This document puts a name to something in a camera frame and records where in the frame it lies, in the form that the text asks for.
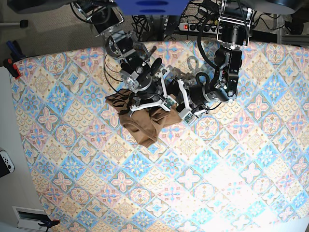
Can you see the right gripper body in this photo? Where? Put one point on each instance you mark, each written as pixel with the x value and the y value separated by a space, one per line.
pixel 140 79

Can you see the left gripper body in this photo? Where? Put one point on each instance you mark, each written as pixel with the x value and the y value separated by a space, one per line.
pixel 203 91

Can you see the brown t-shirt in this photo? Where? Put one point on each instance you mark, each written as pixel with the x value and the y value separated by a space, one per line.
pixel 144 125

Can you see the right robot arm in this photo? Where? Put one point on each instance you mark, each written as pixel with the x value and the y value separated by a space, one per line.
pixel 118 44

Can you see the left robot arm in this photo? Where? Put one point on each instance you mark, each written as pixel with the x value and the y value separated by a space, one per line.
pixel 233 31

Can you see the white power strip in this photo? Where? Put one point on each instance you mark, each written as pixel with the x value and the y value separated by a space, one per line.
pixel 190 27

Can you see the patterned tablecloth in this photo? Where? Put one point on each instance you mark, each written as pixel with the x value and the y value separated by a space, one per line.
pixel 244 165

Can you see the red black clamp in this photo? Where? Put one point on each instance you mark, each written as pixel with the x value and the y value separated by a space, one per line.
pixel 12 68

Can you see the handheld game console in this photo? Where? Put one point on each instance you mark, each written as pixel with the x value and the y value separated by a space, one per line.
pixel 6 164

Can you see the orange black clamp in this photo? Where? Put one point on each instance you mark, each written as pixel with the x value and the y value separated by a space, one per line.
pixel 48 223

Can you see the white box device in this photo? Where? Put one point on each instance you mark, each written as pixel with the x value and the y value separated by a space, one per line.
pixel 29 219

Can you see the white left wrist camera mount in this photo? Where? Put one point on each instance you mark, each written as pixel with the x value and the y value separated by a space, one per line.
pixel 187 110

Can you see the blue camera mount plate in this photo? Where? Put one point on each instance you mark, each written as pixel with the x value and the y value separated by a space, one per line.
pixel 152 7

